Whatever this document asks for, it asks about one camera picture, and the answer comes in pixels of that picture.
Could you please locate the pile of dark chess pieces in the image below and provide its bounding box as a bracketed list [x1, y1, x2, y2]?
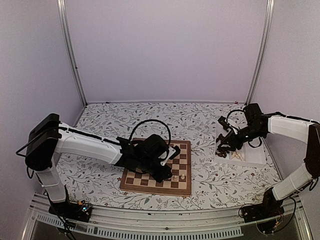
[215, 133, 231, 158]

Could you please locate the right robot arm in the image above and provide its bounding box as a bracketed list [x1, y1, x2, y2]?
[217, 103, 320, 218]

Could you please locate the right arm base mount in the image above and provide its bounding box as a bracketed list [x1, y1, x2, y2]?
[238, 203, 285, 235]

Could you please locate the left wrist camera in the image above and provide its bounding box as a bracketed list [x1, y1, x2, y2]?
[158, 145, 181, 166]

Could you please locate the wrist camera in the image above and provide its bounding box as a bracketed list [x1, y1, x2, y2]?
[218, 116, 240, 133]
[158, 145, 181, 166]

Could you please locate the white plastic tray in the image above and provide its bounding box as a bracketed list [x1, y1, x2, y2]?
[212, 121, 267, 169]

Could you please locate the left aluminium frame post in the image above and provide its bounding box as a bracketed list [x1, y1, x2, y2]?
[57, 0, 88, 107]

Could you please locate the aluminium frame post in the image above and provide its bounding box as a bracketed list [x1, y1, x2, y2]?
[57, 0, 88, 107]
[245, 0, 275, 105]

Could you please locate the pile of light chess pieces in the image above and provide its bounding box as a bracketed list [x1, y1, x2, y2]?
[230, 151, 245, 162]

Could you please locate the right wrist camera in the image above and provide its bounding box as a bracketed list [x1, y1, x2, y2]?
[218, 116, 240, 133]

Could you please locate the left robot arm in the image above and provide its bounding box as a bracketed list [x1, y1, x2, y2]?
[15, 113, 180, 217]

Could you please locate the right aluminium frame post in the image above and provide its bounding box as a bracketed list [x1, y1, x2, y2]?
[245, 0, 275, 105]

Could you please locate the floral patterned table mat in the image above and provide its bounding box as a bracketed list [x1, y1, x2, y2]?
[43, 101, 285, 210]

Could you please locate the wooden chess board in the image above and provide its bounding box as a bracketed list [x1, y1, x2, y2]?
[119, 140, 192, 197]

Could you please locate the front aluminium rail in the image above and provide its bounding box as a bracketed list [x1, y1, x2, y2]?
[22, 194, 314, 240]

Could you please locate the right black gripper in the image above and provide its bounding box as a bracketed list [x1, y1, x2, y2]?
[218, 124, 266, 152]

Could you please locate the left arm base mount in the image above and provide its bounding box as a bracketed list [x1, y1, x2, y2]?
[49, 199, 93, 223]

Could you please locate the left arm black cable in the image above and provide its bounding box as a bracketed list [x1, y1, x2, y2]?
[129, 119, 173, 146]

